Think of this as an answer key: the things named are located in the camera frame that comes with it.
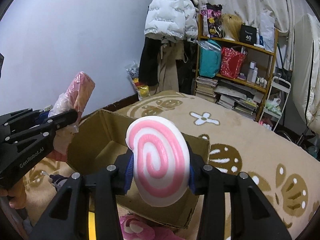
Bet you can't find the pink roll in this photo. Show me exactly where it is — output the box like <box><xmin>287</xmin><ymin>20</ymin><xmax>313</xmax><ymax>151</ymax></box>
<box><xmin>47</xmin><ymin>72</ymin><xmax>95</xmax><ymax>162</ymax></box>

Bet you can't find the pink bear plush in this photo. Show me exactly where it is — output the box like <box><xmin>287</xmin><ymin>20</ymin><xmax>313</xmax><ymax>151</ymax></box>
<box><xmin>119</xmin><ymin>215</ymin><xmax>183</xmax><ymax>240</ymax></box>

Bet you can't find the pink swirl roll plush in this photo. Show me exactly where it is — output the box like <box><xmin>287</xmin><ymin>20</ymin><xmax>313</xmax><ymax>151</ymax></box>
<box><xmin>125</xmin><ymin>116</ymin><xmax>190</xmax><ymax>207</ymax></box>

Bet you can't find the yellow round plush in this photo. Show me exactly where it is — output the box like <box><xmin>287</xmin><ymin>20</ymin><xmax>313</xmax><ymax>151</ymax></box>
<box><xmin>88</xmin><ymin>212</ymin><xmax>97</xmax><ymax>240</ymax></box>

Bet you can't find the white-haired purple doll plush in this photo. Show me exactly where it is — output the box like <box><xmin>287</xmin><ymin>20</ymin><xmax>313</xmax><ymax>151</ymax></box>
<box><xmin>41</xmin><ymin>171</ymin><xmax>68</xmax><ymax>192</ymax></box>

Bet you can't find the person left hand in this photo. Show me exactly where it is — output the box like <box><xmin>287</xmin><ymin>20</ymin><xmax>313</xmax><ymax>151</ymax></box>
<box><xmin>0</xmin><ymin>178</ymin><xmax>27</xmax><ymax>210</ymax></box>

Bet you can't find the brown flower pattern carpet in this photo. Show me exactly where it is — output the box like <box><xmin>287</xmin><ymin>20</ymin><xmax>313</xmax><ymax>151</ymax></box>
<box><xmin>23</xmin><ymin>91</ymin><xmax>319</xmax><ymax>239</ymax></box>

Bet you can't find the open cardboard box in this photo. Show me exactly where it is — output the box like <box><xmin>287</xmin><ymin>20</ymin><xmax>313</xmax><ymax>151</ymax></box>
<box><xmin>67</xmin><ymin>109</ymin><xmax>209</xmax><ymax>229</ymax></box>

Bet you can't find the plastic bag of toys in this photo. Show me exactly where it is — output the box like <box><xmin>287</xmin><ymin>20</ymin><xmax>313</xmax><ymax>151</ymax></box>
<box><xmin>125</xmin><ymin>61</ymin><xmax>150</xmax><ymax>101</ymax></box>

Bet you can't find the black hanging coat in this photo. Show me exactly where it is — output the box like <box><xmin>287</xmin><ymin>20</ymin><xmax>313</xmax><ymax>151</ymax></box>
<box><xmin>139</xmin><ymin>37</ymin><xmax>162</xmax><ymax>86</ymax></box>

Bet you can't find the white trolley cart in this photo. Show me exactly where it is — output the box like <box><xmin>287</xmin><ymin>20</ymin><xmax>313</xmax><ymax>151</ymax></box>
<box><xmin>259</xmin><ymin>76</ymin><xmax>291</xmax><ymax>131</ymax></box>

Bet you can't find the stack of books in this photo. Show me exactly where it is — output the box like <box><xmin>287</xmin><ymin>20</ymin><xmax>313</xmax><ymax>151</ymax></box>
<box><xmin>195</xmin><ymin>76</ymin><xmax>218</xmax><ymax>103</ymax></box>

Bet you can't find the wooden shelf unit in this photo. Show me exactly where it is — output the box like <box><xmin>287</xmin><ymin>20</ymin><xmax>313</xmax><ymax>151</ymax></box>
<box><xmin>195</xmin><ymin>13</ymin><xmax>279</xmax><ymax>122</ymax></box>

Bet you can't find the beige trench coat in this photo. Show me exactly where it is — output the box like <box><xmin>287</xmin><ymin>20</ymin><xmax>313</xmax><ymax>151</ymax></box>
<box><xmin>156</xmin><ymin>41</ymin><xmax>184</xmax><ymax>93</ymax></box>

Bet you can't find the cream padded chair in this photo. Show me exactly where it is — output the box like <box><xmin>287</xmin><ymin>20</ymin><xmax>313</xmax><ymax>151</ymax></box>
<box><xmin>291</xmin><ymin>14</ymin><xmax>319</xmax><ymax>134</ymax></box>

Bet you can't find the red gift bag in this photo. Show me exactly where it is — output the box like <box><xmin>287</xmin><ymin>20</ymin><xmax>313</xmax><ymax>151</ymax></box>
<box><xmin>220</xmin><ymin>47</ymin><xmax>246</xmax><ymax>79</ymax></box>

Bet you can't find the teal bag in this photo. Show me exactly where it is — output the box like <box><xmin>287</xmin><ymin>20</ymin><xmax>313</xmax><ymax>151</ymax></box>
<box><xmin>197</xmin><ymin>40</ymin><xmax>222</xmax><ymax>78</ymax></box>

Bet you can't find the white puffer jacket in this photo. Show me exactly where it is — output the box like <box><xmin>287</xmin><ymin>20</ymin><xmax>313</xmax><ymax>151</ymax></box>
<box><xmin>144</xmin><ymin>0</ymin><xmax>198</xmax><ymax>43</ymax></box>

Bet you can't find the black box with 40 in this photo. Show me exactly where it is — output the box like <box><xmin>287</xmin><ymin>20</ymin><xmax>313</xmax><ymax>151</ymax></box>
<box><xmin>239</xmin><ymin>24</ymin><xmax>257</xmax><ymax>45</ymax></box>

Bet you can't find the blonde wig head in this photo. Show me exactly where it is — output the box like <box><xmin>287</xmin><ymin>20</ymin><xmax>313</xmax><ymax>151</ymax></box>
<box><xmin>221</xmin><ymin>14</ymin><xmax>243</xmax><ymax>42</ymax></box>

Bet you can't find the white plastic bag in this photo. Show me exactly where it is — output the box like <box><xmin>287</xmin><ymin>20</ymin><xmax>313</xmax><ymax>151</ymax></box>
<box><xmin>259</xmin><ymin>12</ymin><xmax>275</xmax><ymax>52</ymax></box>

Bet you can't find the purple patterned bag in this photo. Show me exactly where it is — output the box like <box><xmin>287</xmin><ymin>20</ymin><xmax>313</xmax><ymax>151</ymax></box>
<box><xmin>201</xmin><ymin>3</ymin><xmax>223</xmax><ymax>38</ymax></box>

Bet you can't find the beige curtain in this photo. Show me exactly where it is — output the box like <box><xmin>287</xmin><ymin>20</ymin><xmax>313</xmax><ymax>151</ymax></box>
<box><xmin>194</xmin><ymin>0</ymin><xmax>315</xmax><ymax>70</ymax></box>

